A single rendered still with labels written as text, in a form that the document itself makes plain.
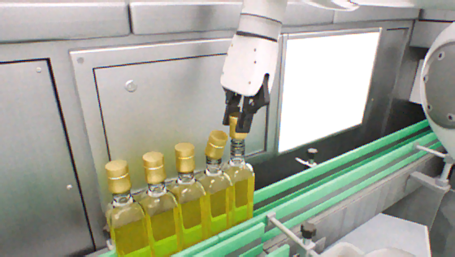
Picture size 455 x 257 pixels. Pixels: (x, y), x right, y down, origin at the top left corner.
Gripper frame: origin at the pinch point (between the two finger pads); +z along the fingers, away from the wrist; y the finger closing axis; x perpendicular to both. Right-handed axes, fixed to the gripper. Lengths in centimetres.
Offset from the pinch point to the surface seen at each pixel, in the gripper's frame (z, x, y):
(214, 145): 4.3, -5.7, 2.3
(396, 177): 15, 65, 6
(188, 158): 7.0, -10.0, 2.0
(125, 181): 10.6, -20.4, 1.8
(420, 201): 30, 101, 4
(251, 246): 26.2, 6.7, 6.2
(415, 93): -12, 102, -13
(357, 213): 25, 48, 6
